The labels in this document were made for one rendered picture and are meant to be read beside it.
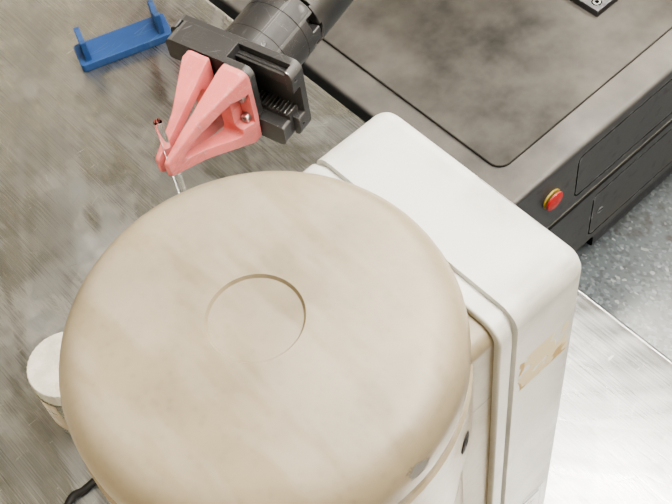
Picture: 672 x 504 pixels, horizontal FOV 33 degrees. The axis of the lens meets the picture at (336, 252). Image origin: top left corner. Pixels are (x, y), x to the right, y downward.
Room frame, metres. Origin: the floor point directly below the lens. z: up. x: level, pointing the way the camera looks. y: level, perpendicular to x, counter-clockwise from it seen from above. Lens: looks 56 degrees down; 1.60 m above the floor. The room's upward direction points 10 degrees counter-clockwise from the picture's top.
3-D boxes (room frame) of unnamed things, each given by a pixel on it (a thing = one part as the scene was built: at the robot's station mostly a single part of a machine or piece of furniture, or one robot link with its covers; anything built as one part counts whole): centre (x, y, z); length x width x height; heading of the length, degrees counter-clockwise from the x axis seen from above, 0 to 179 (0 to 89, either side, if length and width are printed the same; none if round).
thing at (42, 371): (0.45, 0.23, 0.79); 0.06 x 0.06 x 0.08
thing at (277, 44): (0.58, 0.03, 1.01); 0.10 x 0.07 x 0.07; 50
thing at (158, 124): (0.49, 0.10, 0.95); 0.01 x 0.01 x 0.20
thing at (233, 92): (0.53, 0.08, 1.01); 0.09 x 0.07 x 0.07; 140
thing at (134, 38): (0.87, 0.18, 0.77); 0.10 x 0.03 x 0.04; 105
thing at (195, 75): (0.51, 0.07, 1.01); 0.09 x 0.07 x 0.07; 140
